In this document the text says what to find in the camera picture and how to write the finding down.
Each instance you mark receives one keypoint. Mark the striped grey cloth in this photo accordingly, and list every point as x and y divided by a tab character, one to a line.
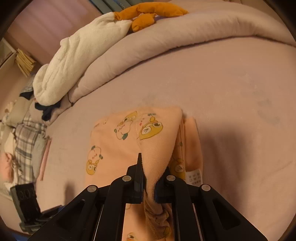
27	91

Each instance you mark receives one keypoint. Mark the folded pink garment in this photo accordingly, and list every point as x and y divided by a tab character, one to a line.
44	161

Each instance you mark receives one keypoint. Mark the beige pillow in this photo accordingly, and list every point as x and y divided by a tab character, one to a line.
16	111

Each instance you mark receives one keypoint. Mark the black tracker camera box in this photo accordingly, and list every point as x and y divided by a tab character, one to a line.
25	200

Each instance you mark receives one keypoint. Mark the pink folded cloth on pillow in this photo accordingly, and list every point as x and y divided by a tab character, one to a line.
7	172

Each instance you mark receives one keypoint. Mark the white goose plush toy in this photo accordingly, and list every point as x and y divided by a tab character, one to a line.
78	51

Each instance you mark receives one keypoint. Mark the pink curtain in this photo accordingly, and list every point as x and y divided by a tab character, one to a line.
40	27

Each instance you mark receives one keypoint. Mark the peach cartoon print shirt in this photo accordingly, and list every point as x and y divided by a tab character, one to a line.
164	139

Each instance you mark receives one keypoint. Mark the plaid pillow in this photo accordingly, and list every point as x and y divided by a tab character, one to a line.
26	134

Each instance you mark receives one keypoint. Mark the lilac bed sheet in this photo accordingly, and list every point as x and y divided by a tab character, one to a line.
241	91

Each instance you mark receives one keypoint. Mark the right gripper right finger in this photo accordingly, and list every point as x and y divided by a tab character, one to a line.
201	213

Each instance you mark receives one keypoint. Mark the folded grey garment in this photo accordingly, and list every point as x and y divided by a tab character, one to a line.
37	154

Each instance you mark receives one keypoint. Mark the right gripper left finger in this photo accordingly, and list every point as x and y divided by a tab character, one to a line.
97	213

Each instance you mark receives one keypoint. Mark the teal curtain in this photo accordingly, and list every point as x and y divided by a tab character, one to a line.
106	6

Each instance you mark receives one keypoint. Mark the cream garment on pillow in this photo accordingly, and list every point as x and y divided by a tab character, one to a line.
8	143

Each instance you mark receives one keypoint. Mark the lilac folded duvet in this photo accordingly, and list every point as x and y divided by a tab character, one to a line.
205	22

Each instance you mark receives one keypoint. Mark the dark navy garment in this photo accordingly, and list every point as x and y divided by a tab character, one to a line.
47	110

